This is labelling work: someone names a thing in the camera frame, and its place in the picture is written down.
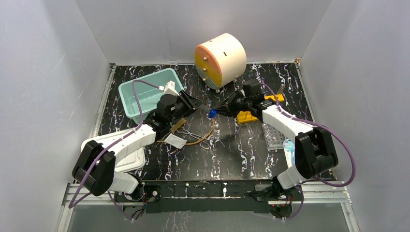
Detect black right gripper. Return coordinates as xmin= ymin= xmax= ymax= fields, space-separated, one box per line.
xmin=212 ymin=90 xmax=252 ymax=119

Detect test tube brush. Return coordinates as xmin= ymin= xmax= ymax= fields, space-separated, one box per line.
xmin=170 ymin=118 xmax=187 ymax=132

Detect graduated cylinder blue base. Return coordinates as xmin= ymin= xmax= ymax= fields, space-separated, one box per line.
xmin=200 ymin=105 xmax=218 ymax=119

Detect tan rubber tube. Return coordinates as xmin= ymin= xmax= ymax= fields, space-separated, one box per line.
xmin=157 ymin=117 xmax=216 ymax=146

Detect large glass test tube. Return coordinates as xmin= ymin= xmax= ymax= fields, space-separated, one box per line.
xmin=277 ymin=84 xmax=285 ymax=96

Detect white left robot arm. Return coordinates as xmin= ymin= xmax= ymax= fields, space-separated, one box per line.
xmin=72 ymin=91 xmax=204 ymax=201

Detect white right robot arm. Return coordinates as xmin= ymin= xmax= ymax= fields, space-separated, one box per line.
xmin=209 ymin=80 xmax=338 ymax=200

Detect yellow test tube rack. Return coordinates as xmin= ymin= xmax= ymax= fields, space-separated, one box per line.
xmin=236 ymin=93 xmax=286 ymax=125

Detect white sachet packet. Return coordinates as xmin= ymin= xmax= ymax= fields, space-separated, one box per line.
xmin=164 ymin=133 xmax=187 ymax=149

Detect metal crucible tongs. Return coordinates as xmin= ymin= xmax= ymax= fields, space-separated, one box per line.
xmin=177 ymin=128 xmax=214 ymax=150

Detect round drawer cabinet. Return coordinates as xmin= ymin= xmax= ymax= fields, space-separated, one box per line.
xmin=194 ymin=33 xmax=247 ymax=93

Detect teal plastic bin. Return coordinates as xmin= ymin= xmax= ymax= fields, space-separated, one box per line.
xmin=118 ymin=68 xmax=186 ymax=124

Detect clear acrylic tube rack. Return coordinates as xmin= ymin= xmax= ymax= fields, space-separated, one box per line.
xmin=262 ymin=123 xmax=286 ymax=150

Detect blue correction tape package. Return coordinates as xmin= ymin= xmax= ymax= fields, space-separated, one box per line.
xmin=283 ymin=139 xmax=295 ymax=168

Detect white bin lid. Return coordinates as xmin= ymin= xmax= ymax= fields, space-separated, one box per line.
xmin=81 ymin=128 xmax=146 ymax=173

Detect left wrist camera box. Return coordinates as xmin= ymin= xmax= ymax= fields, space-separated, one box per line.
xmin=159 ymin=81 xmax=179 ymax=97

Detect aluminium table frame rail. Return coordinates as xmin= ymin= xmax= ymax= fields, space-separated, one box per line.
xmin=76 ymin=181 xmax=351 ymax=205

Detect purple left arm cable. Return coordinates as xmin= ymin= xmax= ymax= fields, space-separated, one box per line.
xmin=68 ymin=79 xmax=165 ymax=221

